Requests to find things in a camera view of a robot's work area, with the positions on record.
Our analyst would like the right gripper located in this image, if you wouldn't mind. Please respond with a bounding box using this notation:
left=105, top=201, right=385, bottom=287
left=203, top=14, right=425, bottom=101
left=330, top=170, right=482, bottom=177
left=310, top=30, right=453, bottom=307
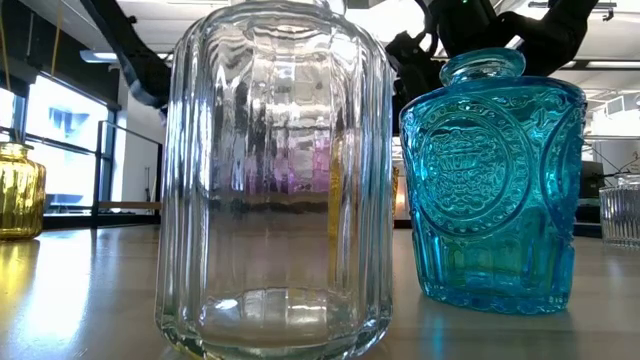
left=384, top=30, right=447, bottom=134

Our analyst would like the blue medallion embossed glass vase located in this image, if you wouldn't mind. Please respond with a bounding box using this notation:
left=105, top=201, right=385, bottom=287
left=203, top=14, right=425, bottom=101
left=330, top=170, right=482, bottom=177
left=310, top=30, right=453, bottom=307
left=398, top=48, right=589, bottom=316

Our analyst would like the clear wide-ribbed glass vase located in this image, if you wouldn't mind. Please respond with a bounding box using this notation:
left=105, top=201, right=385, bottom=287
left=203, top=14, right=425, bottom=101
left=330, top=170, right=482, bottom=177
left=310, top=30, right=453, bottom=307
left=154, top=0, right=395, bottom=360

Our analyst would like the clear fine-ribbed glass vase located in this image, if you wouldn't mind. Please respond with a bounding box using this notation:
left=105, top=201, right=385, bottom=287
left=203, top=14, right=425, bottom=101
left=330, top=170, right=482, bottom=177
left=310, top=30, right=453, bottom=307
left=598, top=173, right=640, bottom=249

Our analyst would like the yellow ribbed glass vase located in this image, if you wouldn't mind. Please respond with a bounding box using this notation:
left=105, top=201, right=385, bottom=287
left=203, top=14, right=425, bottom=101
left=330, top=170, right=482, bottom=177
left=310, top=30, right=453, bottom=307
left=0, top=142, right=47, bottom=241

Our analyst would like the wooden shelf board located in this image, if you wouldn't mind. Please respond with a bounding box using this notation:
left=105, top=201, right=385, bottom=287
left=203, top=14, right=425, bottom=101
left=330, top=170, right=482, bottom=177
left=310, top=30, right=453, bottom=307
left=98, top=201, right=162, bottom=210

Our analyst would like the white LED light strip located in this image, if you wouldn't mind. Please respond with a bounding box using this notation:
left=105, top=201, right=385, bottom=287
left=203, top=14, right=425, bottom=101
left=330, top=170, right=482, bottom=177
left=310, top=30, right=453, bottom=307
left=587, top=60, right=640, bottom=70

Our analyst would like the black computer monitor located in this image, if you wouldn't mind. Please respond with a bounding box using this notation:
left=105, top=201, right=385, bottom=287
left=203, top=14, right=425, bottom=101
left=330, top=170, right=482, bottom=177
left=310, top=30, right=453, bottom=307
left=579, top=160, right=606, bottom=199

